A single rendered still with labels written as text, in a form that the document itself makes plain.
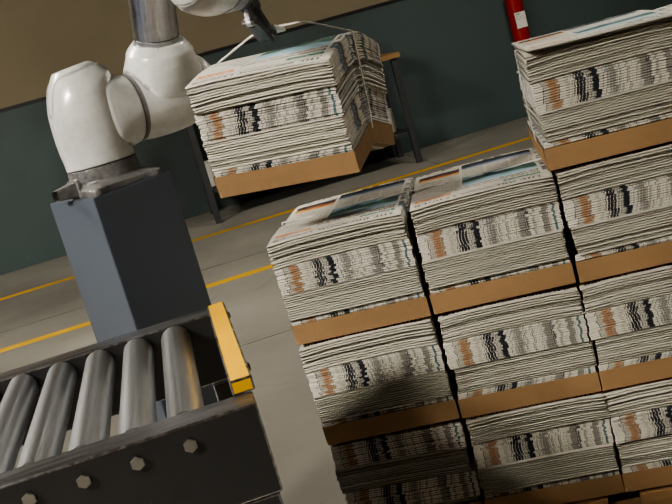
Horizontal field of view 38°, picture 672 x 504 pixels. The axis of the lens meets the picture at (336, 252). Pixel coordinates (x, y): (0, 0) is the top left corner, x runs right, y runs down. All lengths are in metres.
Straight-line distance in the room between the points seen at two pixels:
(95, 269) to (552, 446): 1.04
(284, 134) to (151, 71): 0.48
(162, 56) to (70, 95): 0.22
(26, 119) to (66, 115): 6.37
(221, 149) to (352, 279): 0.37
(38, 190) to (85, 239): 6.38
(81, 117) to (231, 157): 0.41
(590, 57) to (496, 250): 0.40
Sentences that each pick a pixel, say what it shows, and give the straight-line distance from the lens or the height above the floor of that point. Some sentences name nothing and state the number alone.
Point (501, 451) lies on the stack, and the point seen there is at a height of 0.29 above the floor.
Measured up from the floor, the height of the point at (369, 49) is 1.14.
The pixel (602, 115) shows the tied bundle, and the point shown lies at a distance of 1.91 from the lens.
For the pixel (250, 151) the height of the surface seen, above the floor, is 1.02.
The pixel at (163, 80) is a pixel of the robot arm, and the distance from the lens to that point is 2.21.
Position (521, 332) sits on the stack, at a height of 0.53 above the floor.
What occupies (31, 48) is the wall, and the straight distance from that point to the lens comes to 8.53.
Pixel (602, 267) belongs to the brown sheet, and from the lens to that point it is 1.97.
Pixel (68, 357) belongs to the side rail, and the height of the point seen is 0.80.
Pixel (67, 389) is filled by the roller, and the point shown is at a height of 0.79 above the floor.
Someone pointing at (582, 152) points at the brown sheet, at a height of 0.86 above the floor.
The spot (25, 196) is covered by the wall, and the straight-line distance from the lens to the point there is 8.58.
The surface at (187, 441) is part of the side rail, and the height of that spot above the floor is 0.78.
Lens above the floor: 1.20
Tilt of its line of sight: 12 degrees down
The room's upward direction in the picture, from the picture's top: 16 degrees counter-clockwise
